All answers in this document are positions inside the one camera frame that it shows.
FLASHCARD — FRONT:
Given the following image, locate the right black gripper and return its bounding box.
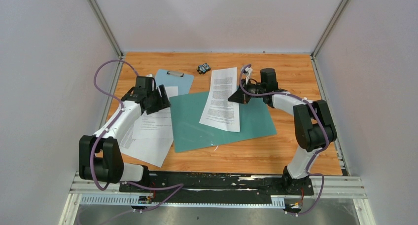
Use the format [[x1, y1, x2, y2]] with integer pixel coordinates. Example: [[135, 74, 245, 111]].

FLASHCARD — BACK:
[[228, 78, 265, 105]]

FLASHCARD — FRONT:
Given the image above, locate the printed text paper sheet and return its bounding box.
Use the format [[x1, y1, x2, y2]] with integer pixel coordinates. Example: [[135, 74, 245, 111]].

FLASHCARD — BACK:
[[199, 67, 240, 132]]

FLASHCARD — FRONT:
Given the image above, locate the green file folder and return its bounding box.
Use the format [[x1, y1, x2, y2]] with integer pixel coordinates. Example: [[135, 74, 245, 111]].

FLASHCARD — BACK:
[[170, 92, 277, 152]]

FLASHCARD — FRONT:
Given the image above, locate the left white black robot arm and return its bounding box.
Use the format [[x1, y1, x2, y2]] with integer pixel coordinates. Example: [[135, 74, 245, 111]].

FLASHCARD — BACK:
[[79, 76, 171, 192]]

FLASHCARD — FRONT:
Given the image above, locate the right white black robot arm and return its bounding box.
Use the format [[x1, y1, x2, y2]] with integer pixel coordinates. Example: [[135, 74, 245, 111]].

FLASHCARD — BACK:
[[228, 64, 337, 194]]

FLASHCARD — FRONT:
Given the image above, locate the upper left paper sheet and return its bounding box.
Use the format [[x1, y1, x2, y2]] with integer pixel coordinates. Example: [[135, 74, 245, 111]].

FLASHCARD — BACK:
[[131, 85, 179, 140]]

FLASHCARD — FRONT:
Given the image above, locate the light blue clipboard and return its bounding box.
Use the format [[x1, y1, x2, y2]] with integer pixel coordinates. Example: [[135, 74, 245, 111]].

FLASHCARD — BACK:
[[155, 69, 194, 95]]

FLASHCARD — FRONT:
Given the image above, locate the lower left paper sheet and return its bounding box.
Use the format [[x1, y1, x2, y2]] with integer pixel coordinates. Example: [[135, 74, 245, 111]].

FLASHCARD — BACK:
[[120, 126, 174, 167]]

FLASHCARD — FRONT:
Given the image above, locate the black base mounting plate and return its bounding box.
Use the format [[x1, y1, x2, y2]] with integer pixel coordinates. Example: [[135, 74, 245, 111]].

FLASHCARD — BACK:
[[119, 170, 315, 205]]

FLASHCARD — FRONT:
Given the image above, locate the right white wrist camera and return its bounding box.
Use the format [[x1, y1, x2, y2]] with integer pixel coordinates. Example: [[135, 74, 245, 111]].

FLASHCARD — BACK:
[[243, 67, 253, 84]]

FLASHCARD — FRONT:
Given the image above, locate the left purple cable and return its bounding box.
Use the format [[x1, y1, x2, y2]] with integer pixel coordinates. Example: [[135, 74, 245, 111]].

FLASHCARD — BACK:
[[90, 59, 185, 214]]

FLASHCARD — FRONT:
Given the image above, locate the purple cable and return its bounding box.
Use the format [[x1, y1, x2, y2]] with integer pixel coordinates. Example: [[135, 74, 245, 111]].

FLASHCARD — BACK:
[[90, 59, 185, 214], [239, 64, 330, 217]]

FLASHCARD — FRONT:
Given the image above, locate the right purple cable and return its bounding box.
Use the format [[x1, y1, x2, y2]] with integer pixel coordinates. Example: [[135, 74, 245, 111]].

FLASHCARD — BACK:
[[239, 64, 330, 217]]

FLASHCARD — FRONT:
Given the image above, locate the aluminium frame rail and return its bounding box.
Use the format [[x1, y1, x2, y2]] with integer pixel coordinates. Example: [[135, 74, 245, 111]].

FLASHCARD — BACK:
[[70, 171, 367, 209]]

